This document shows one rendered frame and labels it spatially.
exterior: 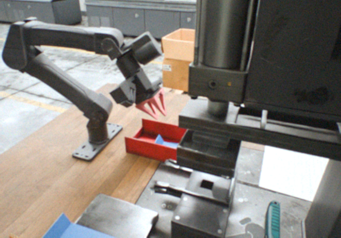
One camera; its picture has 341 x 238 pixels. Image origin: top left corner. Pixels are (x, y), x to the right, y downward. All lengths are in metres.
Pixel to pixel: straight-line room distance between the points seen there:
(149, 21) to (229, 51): 5.25
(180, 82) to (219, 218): 2.50
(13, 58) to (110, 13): 5.38
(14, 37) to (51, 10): 6.53
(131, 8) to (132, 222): 5.37
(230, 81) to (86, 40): 0.43
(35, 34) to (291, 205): 0.77
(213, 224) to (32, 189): 0.48
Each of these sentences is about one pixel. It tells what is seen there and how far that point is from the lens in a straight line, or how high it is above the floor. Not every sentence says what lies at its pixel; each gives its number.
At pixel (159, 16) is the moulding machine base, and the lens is 5.50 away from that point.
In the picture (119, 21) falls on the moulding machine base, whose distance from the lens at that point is 6.01.
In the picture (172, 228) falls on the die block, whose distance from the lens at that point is 0.55.
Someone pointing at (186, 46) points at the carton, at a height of 0.67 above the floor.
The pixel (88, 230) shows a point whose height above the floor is 0.92.
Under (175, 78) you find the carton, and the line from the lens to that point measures 2.97.
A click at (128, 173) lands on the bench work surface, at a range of 0.75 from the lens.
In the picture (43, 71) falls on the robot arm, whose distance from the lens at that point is 0.79.
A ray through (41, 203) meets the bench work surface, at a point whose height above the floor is 0.90.
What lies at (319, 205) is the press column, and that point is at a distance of 0.60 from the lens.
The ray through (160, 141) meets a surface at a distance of 0.82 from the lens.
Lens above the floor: 1.41
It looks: 29 degrees down
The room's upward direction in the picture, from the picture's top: straight up
